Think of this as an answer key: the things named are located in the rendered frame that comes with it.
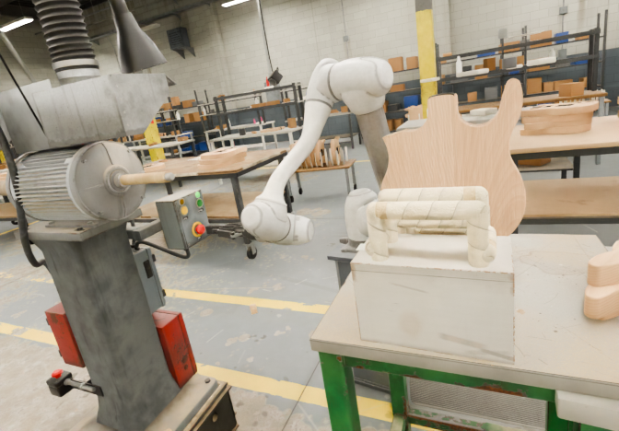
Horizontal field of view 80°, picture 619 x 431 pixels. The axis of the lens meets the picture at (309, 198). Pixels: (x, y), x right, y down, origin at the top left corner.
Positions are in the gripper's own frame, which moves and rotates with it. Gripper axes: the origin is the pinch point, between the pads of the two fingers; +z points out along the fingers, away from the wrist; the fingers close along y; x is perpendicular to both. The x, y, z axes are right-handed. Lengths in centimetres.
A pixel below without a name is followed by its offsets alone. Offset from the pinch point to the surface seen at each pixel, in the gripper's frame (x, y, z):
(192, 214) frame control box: 6.8, -0.8, 8.5
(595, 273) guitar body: 4, -30, -113
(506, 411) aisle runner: -97, 35, -101
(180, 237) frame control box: 0.1, -8.0, 10.2
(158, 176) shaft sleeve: 28.3, -28.4, -9.7
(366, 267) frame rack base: 12, -46, -74
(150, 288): -21.0, -12.5, 28.8
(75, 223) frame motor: 15.7, -33.3, 26.9
